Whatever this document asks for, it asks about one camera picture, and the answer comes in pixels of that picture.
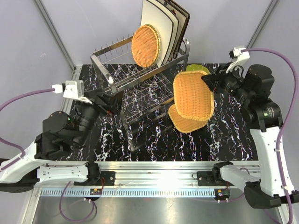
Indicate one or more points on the aluminium mounting rail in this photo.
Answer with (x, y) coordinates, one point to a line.
(145, 179)

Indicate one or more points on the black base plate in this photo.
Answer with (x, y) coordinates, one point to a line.
(209, 178)
(107, 178)

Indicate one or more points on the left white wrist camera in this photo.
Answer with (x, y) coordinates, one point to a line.
(72, 89)

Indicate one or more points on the stainless steel dish rack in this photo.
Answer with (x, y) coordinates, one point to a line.
(143, 124)

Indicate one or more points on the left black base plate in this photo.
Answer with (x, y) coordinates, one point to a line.
(107, 178)

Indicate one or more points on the white middle square plate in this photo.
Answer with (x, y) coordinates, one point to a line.
(168, 28)

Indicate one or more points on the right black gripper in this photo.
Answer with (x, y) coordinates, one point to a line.
(215, 81)

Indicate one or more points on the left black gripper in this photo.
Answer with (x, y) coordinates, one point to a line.
(113, 101)

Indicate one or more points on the round woven wicker plate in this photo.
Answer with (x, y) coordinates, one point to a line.
(144, 46)

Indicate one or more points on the cream black-rimmed square plate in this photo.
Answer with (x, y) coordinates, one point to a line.
(156, 14)

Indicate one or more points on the green polka dot plate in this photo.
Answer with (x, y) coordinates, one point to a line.
(197, 67)

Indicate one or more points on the dark brown square plate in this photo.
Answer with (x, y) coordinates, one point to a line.
(183, 19)

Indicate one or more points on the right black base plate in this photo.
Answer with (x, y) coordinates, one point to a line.
(209, 178)

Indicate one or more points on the woven wicker tray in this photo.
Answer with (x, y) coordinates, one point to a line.
(193, 99)
(182, 124)

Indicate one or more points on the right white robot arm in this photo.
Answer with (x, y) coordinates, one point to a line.
(264, 119)

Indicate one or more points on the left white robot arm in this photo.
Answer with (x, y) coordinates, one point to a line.
(61, 135)

